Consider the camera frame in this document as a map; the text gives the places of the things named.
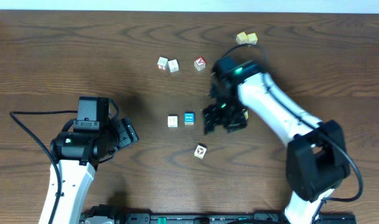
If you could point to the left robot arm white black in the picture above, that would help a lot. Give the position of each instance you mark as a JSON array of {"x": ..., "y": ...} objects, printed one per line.
[{"x": 77, "y": 156}]

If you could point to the blue top wooden block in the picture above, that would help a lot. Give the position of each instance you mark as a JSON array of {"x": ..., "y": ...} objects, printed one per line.
[{"x": 189, "y": 118}]

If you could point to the brown circle wooden block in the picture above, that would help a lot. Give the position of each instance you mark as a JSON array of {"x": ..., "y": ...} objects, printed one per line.
[{"x": 200, "y": 151}]

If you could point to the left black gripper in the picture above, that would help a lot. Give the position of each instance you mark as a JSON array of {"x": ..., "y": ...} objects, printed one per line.
[{"x": 129, "y": 130}]

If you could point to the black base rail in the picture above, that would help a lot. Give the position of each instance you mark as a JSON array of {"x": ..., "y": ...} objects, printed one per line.
[{"x": 115, "y": 215}]

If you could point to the white red wooden block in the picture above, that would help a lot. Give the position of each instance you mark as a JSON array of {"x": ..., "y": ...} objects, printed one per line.
[{"x": 162, "y": 63}]

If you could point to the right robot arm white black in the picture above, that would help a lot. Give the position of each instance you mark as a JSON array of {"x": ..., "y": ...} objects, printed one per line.
[{"x": 315, "y": 160}]

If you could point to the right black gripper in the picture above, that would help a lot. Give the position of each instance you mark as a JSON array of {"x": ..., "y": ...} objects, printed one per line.
[{"x": 211, "y": 119}]

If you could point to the white block letter B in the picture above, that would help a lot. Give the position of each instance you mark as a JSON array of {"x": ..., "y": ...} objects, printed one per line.
[{"x": 172, "y": 121}]

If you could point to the white letter wooden block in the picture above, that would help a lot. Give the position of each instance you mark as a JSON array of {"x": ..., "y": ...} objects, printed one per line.
[{"x": 173, "y": 65}]

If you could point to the red letter A block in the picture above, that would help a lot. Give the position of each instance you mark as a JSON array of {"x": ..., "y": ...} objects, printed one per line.
[{"x": 200, "y": 63}]

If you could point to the pale yellow far block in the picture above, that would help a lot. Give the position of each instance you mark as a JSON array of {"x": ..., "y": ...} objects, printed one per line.
[{"x": 242, "y": 38}]

